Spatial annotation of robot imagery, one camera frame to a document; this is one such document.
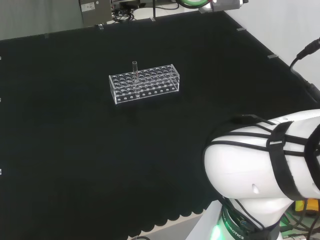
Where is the grey metal cabinet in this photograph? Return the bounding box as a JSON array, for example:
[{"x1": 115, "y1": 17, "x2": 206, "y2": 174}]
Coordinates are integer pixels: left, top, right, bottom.
[{"x1": 78, "y1": 0, "x2": 113, "y2": 26}]

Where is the clear glass test tube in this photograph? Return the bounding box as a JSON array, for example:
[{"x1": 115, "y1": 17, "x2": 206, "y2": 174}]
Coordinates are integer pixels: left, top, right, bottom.
[{"x1": 131, "y1": 60, "x2": 141, "y2": 99}]

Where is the silver device with green ring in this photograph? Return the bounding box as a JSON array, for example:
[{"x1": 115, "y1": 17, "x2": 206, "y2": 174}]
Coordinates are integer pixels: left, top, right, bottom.
[{"x1": 175, "y1": 0, "x2": 250, "y2": 14}]

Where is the black cables round stop button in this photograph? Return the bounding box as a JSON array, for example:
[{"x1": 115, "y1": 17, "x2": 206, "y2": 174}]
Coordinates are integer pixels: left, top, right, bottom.
[{"x1": 278, "y1": 212, "x2": 320, "y2": 240}]

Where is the thick black cable with plug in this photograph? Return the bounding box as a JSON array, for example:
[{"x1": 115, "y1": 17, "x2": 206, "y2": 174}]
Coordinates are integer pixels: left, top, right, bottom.
[{"x1": 289, "y1": 36, "x2": 320, "y2": 102}]

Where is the clear plastic test tube rack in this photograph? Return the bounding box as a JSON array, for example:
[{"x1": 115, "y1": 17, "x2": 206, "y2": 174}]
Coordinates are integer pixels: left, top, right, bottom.
[{"x1": 108, "y1": 63, "x2": 180, "y2": 106}]

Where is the black bench cloth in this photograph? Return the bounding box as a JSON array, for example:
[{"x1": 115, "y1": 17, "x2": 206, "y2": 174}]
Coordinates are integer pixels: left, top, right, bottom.
[{"x1": 0, "y1": 9, "x2": 320, "y2": 240}]

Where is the black cable bundle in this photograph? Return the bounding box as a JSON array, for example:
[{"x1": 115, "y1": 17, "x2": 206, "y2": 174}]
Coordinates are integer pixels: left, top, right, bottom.
[{"x1": 110, "y1": 0, "x2": 137, "y2": 24}]

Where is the yellow stop button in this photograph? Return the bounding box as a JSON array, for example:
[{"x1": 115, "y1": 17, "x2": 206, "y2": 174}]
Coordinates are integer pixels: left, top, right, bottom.
[{"x1": 294, "y1": 198, "x2": 320, "y2": 216}]

